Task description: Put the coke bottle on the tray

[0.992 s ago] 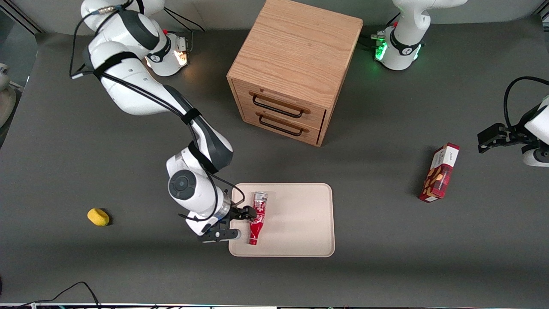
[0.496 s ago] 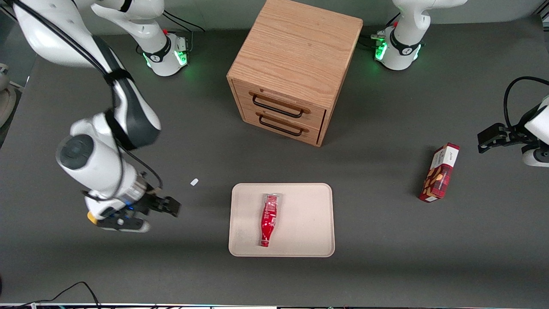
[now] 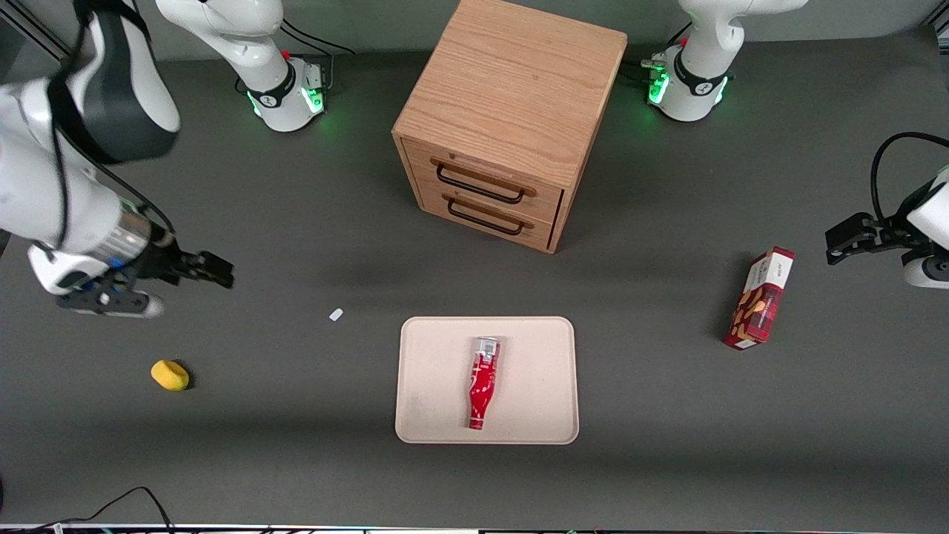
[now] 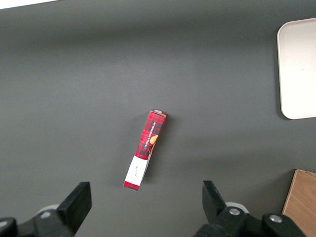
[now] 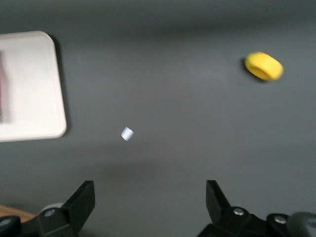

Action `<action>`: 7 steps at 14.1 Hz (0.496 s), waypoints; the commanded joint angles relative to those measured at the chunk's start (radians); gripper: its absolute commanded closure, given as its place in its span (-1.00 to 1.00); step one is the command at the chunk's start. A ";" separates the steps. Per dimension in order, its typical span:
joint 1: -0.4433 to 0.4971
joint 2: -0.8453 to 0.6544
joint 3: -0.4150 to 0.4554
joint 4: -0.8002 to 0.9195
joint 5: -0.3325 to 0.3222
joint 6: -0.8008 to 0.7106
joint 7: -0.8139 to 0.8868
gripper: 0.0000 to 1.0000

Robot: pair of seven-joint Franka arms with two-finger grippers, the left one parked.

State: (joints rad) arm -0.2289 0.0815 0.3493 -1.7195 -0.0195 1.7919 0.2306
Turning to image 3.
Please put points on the yellow lemon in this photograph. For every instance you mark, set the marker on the yellow lemon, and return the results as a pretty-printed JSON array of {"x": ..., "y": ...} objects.
[{"x": 170, "y": 375}]

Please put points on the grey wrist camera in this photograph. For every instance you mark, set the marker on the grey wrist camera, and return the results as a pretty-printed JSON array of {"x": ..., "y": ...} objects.
[
  {"x": 923, "y": 273},
  {"x": 111, "y": 302}
]

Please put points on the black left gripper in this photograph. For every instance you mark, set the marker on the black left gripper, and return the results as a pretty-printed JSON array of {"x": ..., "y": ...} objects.
[{"x": 892, "y": 228}]

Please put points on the grey metal frame rail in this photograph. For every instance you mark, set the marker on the grey metal frame rail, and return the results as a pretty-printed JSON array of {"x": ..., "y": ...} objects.
[
  {"x": 940, "y": 28},
  {"x": 33, "y": 37}
]

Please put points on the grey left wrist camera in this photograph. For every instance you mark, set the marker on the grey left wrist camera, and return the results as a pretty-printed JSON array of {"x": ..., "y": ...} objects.
[{"x": 923, "y": 273}]

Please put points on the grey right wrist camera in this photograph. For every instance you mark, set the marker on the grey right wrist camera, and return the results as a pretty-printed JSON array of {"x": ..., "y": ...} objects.
[{"x": 111, "y": 302}]

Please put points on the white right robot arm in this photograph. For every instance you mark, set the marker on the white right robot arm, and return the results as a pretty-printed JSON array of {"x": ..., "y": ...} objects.
[{"x": 30, "y": 163}]

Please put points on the wooden two-drawer cabinet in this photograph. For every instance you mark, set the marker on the wooden two-drawer cabinet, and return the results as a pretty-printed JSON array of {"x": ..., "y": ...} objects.
[{"x": 511, "y": 81}]

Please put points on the red coke bottle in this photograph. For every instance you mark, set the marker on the red coke bottle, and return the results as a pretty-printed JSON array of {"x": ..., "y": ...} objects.
[{"x": 483, "y": 378}]

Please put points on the beige rectangular tray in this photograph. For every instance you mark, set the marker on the beige rectangular tray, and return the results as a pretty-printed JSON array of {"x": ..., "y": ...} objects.
[{"x": 534, "y": 380}]

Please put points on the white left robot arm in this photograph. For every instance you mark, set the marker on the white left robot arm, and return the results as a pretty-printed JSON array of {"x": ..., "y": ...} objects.
[{"x": 704, "y": 59}]

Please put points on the red snack box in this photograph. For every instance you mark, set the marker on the red snack box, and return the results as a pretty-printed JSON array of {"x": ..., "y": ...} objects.
[{"x": 760, "y": 300}]

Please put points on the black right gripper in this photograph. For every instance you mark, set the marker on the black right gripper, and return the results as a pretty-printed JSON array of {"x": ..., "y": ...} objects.
[{"x": 167, "y": 262}]

